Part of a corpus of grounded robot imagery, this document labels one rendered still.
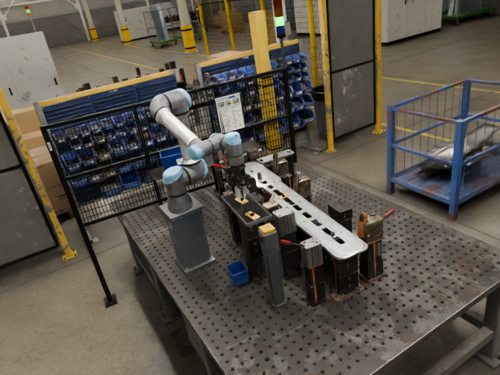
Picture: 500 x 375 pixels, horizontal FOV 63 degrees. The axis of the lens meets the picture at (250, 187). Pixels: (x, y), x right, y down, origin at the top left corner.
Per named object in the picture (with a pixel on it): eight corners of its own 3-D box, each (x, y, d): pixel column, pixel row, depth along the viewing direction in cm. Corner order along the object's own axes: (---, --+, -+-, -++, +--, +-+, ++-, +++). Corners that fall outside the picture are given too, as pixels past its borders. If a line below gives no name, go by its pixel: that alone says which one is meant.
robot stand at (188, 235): (186, 275, 243) (170, 219, 226) (173, 260, 260) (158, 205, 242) (216, 261, 251) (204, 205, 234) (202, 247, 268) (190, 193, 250)
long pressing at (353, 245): (376, 245, 195) (376, 243, 194) (336, 263, 188) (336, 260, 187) (255, 161, 311) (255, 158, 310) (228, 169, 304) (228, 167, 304)
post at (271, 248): (288, 303, 210) (277, 231, 191) (274, 309, 208) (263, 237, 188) (280, 295, 216) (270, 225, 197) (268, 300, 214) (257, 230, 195)
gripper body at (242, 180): (239, 190, 201) (235, 168, 196) (231, 185, 208) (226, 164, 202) (252, 184, 204) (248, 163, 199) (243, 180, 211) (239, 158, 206)
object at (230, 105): (245, 128, 336) (239, 91, 322) (220, 135, 329) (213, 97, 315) (245, 127, 337) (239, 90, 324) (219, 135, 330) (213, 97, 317)
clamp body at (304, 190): (318, 224, 272) (314, 178, 257) (302, 230, 268) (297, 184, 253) (311, 218, 280) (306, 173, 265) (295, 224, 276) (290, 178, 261)
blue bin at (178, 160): (204, 164, 308) (201, 149, 303) (164, 174, 303) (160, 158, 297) (201, 157, 323) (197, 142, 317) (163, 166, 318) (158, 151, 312)
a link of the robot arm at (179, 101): (180, 184, 241) (155, 93, 219) (200, 174, 249) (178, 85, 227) (191, 188, 232) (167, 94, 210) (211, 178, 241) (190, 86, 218)
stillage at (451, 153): (460, 158, 483) (466, 77, 441) (530, 178, 418) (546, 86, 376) (386, 192, 436) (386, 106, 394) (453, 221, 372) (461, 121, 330)
